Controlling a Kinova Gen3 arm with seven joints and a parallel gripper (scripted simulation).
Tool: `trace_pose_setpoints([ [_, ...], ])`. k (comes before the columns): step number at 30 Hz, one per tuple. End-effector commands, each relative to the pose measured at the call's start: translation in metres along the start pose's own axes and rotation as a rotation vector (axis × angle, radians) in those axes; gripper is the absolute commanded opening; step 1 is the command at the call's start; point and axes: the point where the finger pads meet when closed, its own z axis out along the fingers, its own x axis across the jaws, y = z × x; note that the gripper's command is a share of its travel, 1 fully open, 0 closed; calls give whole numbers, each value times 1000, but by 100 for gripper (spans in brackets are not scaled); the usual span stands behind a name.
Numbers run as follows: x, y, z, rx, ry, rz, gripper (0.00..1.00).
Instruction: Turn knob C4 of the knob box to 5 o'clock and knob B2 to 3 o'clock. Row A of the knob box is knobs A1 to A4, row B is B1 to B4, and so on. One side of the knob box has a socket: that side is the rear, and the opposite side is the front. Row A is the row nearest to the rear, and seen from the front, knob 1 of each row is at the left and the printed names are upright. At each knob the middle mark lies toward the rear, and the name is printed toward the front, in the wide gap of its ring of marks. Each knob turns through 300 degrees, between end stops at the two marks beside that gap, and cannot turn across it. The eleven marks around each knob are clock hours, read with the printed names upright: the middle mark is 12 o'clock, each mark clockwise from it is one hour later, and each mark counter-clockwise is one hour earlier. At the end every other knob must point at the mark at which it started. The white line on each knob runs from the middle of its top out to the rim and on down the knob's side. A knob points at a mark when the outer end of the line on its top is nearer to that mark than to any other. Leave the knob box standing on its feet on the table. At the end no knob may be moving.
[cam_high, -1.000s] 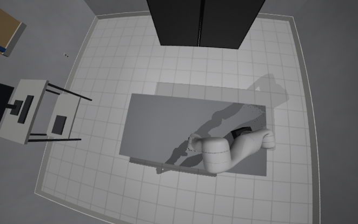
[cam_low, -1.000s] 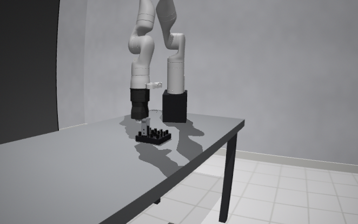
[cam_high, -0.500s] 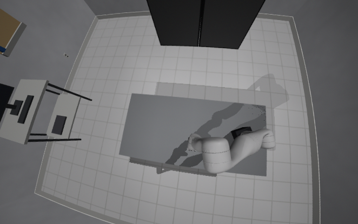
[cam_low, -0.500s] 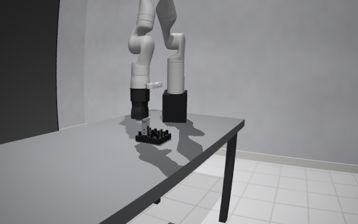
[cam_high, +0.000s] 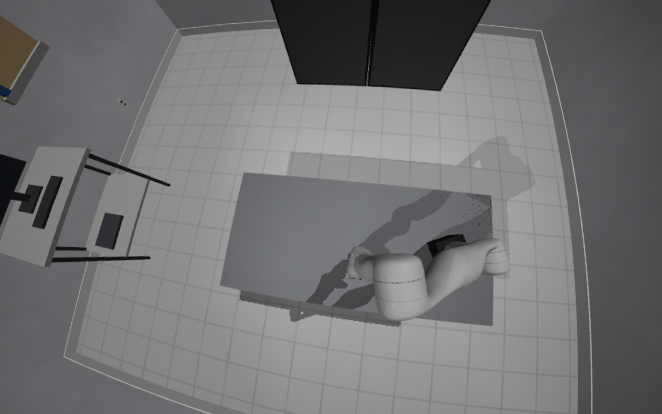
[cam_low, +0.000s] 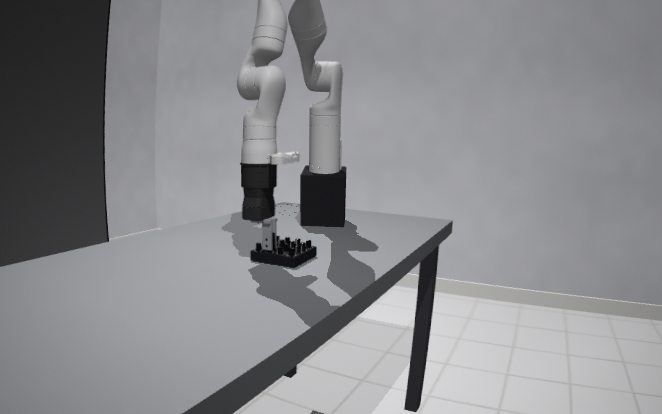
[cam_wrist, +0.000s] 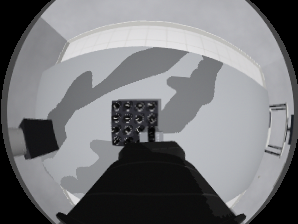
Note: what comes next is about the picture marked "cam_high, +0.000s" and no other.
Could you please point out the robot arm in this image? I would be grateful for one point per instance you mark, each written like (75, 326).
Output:
(399, 278)

